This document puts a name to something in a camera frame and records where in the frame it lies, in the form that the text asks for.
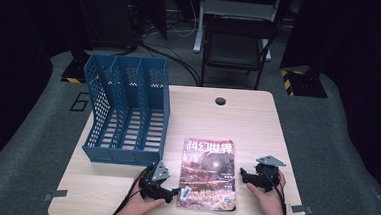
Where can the person's right hand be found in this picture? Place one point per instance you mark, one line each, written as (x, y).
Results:
(272, 204)

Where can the blue plastic file rack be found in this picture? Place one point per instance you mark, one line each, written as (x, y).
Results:
(127, 150)

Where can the black striped stand base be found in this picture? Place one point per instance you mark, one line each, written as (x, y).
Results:
(75, 72)
(305, 84)

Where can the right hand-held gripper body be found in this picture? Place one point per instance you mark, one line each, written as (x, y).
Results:
(267, 175)

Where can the black metal chair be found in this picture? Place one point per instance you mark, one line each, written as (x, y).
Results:
(199, 28)

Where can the red cover magazine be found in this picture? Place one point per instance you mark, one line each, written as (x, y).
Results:
(207, 182)

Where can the dark equipment cabinet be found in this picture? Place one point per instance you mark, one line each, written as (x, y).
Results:
(107, 15)

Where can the black folding chair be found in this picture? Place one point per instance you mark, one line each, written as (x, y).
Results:
(235, 46)

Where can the person's left hand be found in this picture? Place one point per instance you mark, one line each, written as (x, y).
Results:
(139, 208)

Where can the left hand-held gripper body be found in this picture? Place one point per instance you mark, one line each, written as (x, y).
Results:
(155, 182)

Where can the grey metal table bracket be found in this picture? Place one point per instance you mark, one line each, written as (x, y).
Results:
(54, 194)

